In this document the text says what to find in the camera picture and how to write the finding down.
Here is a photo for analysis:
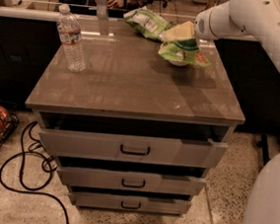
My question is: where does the clear plastic water bottle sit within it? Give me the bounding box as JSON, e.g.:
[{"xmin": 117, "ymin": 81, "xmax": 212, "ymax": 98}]
[{"xmin": 57, "ymin": 4, "xmax": 87, "ymax": 72}]

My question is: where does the bottom grey drawer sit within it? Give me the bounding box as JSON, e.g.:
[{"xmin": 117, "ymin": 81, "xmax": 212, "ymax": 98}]
[{"xmin": 69, "ymin": 191, "xmax": 191, "ymax": 216}]

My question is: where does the grey drawer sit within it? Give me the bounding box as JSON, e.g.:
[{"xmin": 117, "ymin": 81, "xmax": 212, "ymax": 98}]
[
  {"xmin": 69, "ymin": 191, "xmax": 191, "ymax": 216},
  {"xmin": 58, "ymin": 167, "xmax": 205, "ymax": 196},
  {"xmin": 38, "ymin": 128, "xmax": 228, "ymax": 168}
]

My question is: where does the top grey drawer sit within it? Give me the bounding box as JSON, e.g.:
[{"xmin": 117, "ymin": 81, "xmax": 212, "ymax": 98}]
[{"xmin": 38, "ymin": 128, "xmax": 228, "ymax": 168}]

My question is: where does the grey drawer cabinet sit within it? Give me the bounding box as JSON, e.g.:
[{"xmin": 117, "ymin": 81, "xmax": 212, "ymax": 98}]
[{"xmin": 15, "ymin": 10, "xmax": 254, "ymax": 224}]

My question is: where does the black floor cable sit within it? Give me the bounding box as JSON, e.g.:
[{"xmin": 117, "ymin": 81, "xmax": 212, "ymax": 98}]
[{"xmin": 0, "ymin": 117, "xmax": 81, "ymax": 224}]

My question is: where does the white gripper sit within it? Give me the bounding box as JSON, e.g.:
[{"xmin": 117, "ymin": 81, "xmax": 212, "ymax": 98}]
[{"xmin": 159, "ymin": 10, "xmax": 211, "ymax": 42}]

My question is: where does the middle grey drawer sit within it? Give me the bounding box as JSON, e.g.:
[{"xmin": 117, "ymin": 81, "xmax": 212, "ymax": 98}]
[{"xmin": 58, "ymin": 167, "xmax": 205, "ymax": 196}]

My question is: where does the white paper bowl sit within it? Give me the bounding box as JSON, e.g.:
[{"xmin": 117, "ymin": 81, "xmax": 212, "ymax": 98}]
[{"xmin": 168, "ymin": 60, "xmax": 188, "ymax": 67}]

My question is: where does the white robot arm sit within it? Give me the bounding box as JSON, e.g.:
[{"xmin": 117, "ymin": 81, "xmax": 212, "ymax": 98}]
[{"xmin": 161, "ymin": 0, "xmax": 280, "ymax": 224}]

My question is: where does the black stand base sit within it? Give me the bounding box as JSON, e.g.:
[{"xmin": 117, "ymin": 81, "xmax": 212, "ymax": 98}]
[{"xmin": 256, "ymin": 133, "xmax": 280, "ymax": 165}]

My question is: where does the green rice chip bag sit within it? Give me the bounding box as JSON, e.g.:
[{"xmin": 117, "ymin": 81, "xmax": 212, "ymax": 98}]
[{"xmin": 158, "ymin": 38, "xmax": 211, "ymax": 68}]

